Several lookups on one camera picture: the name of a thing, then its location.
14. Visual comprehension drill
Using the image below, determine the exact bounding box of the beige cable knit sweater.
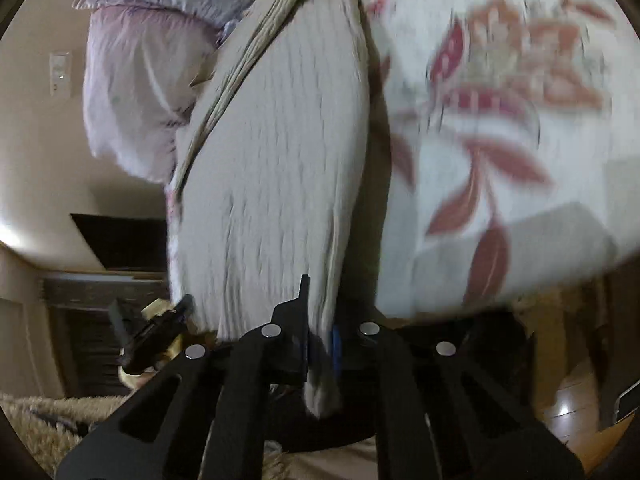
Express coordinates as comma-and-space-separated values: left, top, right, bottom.
168, 0, 369, 416

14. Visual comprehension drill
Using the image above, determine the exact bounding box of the beige shaggy rug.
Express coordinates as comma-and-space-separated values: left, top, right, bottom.
1, 393, 128, 478

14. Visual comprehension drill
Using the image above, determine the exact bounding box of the pale pink floral pillow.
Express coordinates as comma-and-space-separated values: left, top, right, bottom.
82, 6, 219, 184

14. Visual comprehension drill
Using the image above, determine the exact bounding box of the floral bed sheet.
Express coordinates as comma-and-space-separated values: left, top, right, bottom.
360, 0, 639, 318

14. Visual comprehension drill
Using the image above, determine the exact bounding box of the wall light switch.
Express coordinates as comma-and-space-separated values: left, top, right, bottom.
49, 51, 73, 100

